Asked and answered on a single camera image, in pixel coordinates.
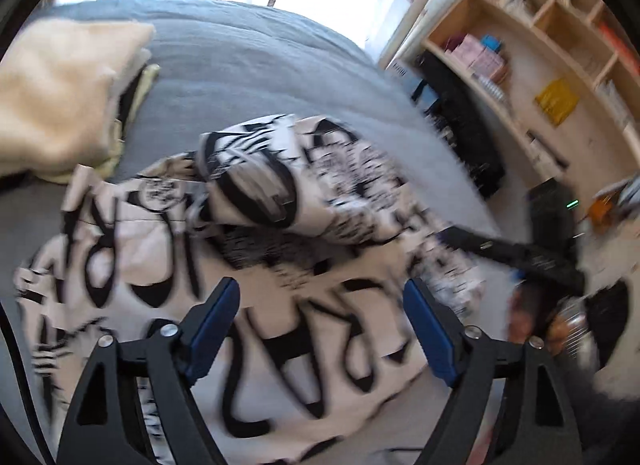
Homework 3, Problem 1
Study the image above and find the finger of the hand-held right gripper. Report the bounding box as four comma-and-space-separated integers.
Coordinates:
440, 225, 526, 268

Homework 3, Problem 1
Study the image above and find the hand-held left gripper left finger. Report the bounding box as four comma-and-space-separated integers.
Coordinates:
56, 276, 241, 465

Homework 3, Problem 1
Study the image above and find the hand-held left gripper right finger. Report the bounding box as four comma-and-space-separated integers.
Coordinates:
402, 277, 583, 465

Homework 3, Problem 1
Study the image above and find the black white printed hooded jacket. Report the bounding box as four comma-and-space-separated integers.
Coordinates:
15, 114, 488, 465

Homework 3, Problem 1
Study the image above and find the person's right hand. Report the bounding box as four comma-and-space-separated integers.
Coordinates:
507, 285, 581, 360

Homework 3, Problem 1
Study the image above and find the black device with green light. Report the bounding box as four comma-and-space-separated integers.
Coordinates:
527, 180, 581, 256

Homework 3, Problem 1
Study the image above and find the black white patched cloth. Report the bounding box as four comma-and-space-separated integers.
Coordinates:
582, 277, 640, 396

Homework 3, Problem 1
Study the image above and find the black cloth bag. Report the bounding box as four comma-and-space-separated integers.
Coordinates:
412, 51, 506, 198

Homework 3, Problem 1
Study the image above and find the yellow packet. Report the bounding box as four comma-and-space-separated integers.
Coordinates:
535, 77, 581, 126

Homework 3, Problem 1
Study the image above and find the white printed box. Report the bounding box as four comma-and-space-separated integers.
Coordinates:
385, 60, 422, 96

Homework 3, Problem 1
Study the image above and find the stack of pink boxes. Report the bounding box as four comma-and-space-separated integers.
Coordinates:
442, 34, 508, 84

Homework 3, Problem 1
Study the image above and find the wooden bookshelf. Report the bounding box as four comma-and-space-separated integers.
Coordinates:
380, 0, 640, 246

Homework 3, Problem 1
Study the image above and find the black folded garment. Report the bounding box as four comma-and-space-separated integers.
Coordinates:
114, 76, 151, 138

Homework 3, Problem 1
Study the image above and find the pale yellow folded garment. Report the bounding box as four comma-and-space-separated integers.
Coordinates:
40, 62, 161, 186

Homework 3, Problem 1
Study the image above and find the blue-grey bed blanket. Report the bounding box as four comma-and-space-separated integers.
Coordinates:
0, 0, 506, 465

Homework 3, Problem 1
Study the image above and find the cream folded sweater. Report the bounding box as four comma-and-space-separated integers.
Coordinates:
0, 20, 156, 176

